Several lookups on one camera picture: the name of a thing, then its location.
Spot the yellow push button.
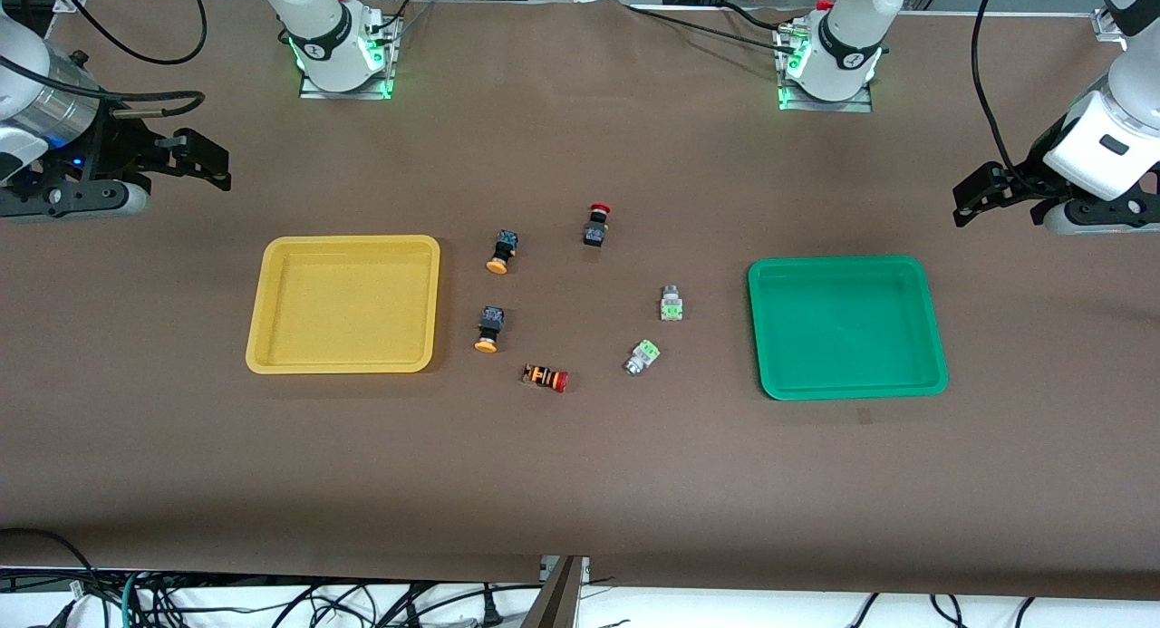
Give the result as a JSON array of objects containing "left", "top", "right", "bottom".
[
  {"left": 472, "top": 305, "right": 508, "bottom": 354},
  {"left": 485, "top": 229, "right": 520, "bottom": 275}
]

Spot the green plastic tray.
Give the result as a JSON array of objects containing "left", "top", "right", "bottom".
[{"left": 747, "top": 255, "right": 951, "bottom": 402}]

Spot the yellow plastic tray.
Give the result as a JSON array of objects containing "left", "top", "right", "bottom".
[{"left": 245, "top": 235, "right": 442, "bottom": 375}]

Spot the red button black body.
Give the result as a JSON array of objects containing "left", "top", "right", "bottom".
[{"left": 581, "top": 202, "right": 613, "bottom": 248}]

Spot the red button orange body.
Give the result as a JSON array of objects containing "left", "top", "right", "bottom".
[{"left": 521, "top": 362, "right": 571, "bottom": 395}]

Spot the brown table cover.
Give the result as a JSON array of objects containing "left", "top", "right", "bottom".
[{"left": 0, "top": 0, "right": 1160, "bottom": 602}]

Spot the brown table beam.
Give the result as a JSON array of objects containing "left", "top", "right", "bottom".
[{"left": 520, "top": 556, "right": 587, "bottom": 628}]

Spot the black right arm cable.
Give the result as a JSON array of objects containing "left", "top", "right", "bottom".
[{"left": 0, "top": 0, "right": 209, "bottom": 120}]

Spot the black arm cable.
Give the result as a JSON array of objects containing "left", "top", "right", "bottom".
[
  {"left": 971, "top": 0, "right": 1036, "bottom": 189},
  {"left": 0, "top": 0, "right": 209, "bottom": 120}
]

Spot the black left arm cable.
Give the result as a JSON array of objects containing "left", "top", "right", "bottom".
[{"left": 971, "top": 0, "right": 1036, "bottom": 189}]

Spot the aluminium frame corner bracket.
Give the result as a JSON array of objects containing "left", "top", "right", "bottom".
[{"left": 1091, "top": 8, "right": 1136, "bottom": 42}]

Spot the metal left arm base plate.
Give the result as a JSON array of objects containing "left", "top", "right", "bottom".
[{"left": 775, "top": 23, "right": 875, "bottom": 115}]

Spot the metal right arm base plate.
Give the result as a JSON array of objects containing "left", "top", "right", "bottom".
[{"left": 298, "top": 14, "right": 401, "bottom": 101}]

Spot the black cable on table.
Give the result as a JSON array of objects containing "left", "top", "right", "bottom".
[{"left": 620, "top": 0, "right": 791, "bottom": 49}]

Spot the black looped floor cable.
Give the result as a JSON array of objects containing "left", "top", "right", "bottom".
[{"left": 0, "top": 527, "right": 102, "bottom": 628}]

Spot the green cable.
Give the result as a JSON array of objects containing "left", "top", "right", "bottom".
[{"left": 121, "top": 571, "right": 171, "bottom": 628}]

